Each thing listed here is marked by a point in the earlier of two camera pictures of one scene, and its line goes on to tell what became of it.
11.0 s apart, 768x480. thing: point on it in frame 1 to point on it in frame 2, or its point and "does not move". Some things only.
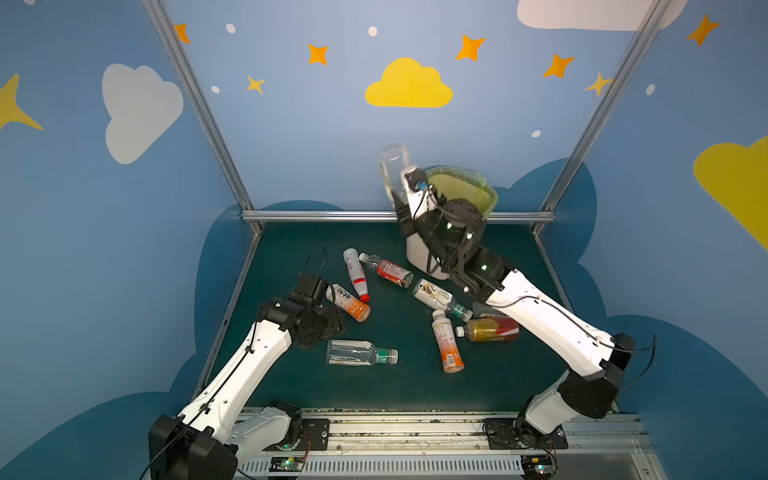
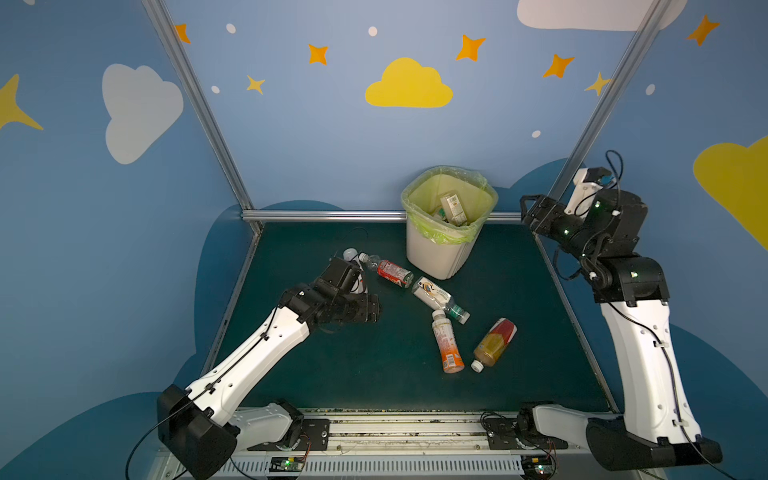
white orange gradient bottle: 451,358 does not move
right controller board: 537,465 does not move
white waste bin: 419,256 does not move
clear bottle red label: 388,269 does not move
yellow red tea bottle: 489,329 to 494,344
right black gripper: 405,212 to 541,215
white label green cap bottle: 441,298 does not move
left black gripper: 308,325 to 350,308
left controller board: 286,464 does not move
